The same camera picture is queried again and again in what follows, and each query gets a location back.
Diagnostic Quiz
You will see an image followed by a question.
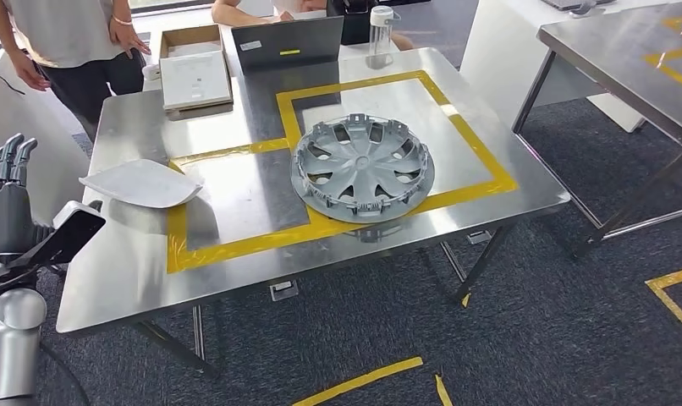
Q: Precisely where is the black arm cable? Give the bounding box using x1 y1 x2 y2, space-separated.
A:
0 252 92 406

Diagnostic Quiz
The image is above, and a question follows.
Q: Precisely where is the grey laptop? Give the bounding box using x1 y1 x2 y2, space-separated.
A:
230 15 345 75

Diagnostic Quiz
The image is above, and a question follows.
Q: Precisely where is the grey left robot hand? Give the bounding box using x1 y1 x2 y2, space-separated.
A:
0 133 56 257

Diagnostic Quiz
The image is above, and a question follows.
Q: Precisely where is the clear water bottle white cap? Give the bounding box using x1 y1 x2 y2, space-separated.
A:
367 4 402 70

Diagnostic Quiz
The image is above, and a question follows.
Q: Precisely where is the black bag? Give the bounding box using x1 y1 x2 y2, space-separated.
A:
326 0 388 47

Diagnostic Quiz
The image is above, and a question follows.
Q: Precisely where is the grey plastic wheel hubcap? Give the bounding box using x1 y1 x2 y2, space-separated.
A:
289 112 437 225

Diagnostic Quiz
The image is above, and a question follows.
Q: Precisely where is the yellow tape on steel table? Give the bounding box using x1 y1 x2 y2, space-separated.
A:
643 14 682 95

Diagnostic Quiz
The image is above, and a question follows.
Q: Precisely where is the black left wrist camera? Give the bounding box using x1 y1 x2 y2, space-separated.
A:
8 200 107 272

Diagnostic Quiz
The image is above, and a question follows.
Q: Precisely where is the white workbench with chrome legs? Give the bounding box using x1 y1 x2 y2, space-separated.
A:
55 47 572 377

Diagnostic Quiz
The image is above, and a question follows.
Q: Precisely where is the white curved plastic part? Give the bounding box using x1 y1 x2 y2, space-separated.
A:
79 158 204 210

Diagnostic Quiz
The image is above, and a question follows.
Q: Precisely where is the white side table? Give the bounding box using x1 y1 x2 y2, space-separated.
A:
0 49 91 227

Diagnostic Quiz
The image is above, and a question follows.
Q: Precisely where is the steel table with chrome legs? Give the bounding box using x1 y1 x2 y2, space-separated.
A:
511 0 682 260

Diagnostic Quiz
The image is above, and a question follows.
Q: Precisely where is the dark keyboard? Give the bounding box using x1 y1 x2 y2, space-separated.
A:
540 0 618 13

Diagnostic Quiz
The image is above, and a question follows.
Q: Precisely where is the yellow tape outline on workbench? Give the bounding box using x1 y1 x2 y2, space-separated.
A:
166 69 520 276

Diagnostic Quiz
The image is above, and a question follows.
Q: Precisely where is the thin black cable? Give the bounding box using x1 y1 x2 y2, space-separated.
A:
0 73 26 96

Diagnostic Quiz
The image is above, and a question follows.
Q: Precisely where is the white desk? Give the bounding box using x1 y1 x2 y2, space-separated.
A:
459 0 648 134

